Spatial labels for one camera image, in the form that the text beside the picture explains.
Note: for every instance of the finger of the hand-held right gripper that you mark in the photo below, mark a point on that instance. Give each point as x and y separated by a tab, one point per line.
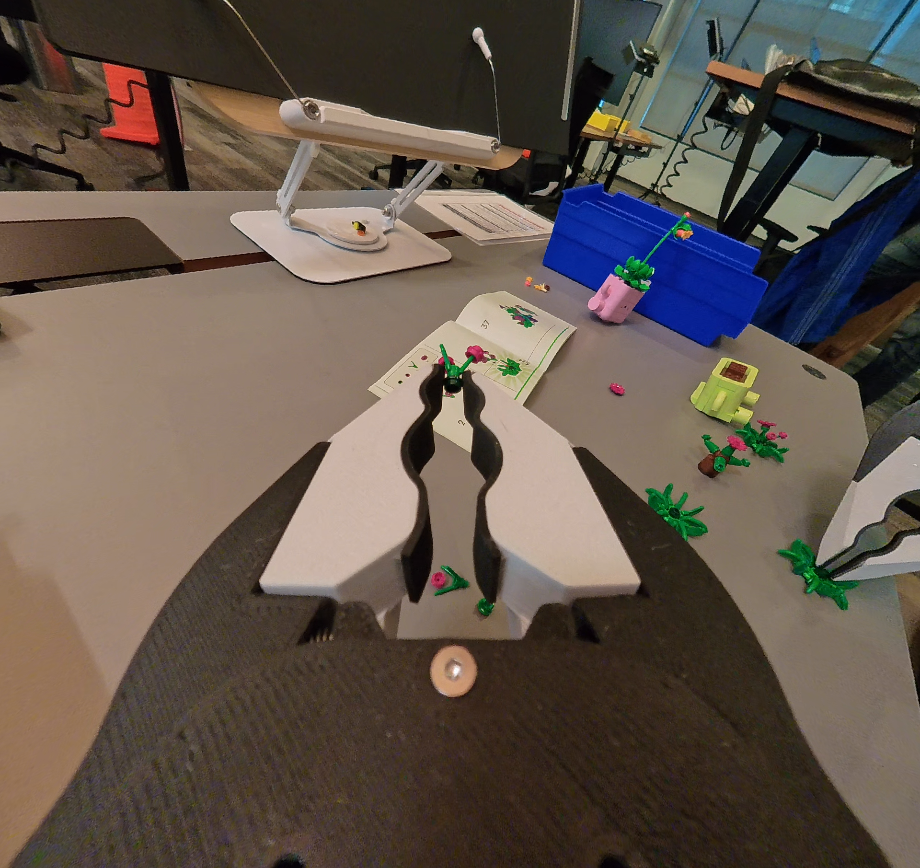
898	562
873	483

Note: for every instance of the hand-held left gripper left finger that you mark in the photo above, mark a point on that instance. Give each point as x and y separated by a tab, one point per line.
338	516

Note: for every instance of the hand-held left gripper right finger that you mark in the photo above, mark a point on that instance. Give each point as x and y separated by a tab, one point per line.
560	523

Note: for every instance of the green toy leaf piece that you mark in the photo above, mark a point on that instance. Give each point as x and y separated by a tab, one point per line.
812	570
675	512

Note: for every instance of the green stem with pink flowers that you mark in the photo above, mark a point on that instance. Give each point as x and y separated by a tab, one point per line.
472	352

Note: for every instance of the pink toy flower pot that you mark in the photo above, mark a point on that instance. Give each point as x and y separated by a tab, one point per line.
614	300

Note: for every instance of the green round toy stud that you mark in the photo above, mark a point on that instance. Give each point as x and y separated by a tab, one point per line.
485	607

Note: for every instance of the green plant with pink flowers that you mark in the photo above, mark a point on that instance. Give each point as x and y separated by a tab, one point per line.
762	440

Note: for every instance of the small stem with pink flower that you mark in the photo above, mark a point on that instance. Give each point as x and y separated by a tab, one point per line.
440	580

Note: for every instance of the brown pot toy cactus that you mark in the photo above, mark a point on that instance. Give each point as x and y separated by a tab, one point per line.
719	459

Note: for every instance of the lime toy flower pot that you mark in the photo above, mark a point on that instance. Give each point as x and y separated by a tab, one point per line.
719	393

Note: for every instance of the toy instruction booklet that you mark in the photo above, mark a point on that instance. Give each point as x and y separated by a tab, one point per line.
525	336

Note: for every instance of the blue fabric bag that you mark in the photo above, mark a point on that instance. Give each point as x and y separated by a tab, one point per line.
826	264

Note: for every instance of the white book stand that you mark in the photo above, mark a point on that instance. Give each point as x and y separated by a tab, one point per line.
345	257

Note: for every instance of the blue plastic bin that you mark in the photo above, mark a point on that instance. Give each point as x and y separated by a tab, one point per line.
683	285

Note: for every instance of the printed paper sheet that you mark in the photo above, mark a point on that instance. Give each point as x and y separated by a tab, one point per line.
489	217

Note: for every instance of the wooden desk with black legs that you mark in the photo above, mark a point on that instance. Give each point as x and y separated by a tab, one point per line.
790	99

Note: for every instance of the small yellow bin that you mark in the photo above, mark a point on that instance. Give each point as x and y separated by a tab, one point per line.
607	124

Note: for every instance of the black bag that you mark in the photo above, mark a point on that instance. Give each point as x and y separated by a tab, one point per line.
855	77

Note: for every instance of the red floor item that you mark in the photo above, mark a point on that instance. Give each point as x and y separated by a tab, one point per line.
129	102

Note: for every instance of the black screen panel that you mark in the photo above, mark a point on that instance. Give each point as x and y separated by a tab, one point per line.
618	34

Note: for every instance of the black board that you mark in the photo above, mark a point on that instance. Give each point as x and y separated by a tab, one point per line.
323	19

